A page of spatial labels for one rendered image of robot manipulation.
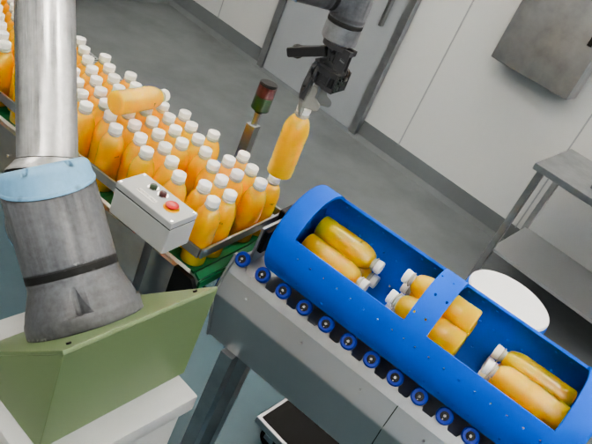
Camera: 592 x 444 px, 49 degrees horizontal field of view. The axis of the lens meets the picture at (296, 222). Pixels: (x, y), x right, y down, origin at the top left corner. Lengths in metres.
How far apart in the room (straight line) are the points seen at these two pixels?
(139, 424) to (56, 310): 0.25
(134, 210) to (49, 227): 0.66
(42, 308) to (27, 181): 0.20
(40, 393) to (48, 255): 0.20
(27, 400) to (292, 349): 0.88
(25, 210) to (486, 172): 4.32
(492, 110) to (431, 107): 0.49
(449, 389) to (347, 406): 0.31
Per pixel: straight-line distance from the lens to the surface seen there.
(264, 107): 2.21
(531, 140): 4.95
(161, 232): 1.65
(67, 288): 1.06
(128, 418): 1.17
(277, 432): 2.54
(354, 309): 1.63
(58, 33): 1.31
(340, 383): 1.76
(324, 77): 1.64
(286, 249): 1.67
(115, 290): 1.07
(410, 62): 5.31
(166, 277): 1.86
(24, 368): 1.06
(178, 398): 1.22
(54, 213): 1.05
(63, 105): 1.28
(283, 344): 1.80
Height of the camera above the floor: 2.01
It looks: 30 degrees down
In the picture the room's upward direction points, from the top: 25 degrees clockwise
